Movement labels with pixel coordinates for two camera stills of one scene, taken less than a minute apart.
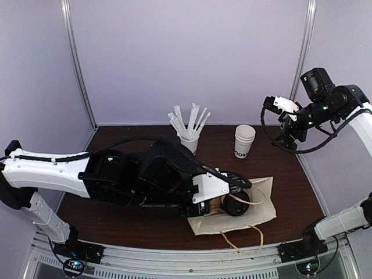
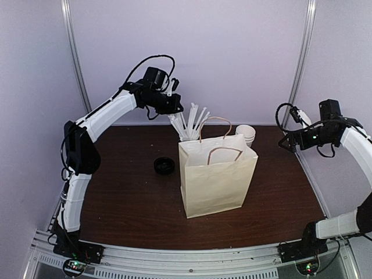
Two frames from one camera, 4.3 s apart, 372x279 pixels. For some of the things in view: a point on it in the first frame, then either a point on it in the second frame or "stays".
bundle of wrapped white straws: (178, 124) stays
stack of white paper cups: (244, 138) stays
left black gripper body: (196, 211) -> (164, 106)
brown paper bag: (261, 207) -> (215, 174)
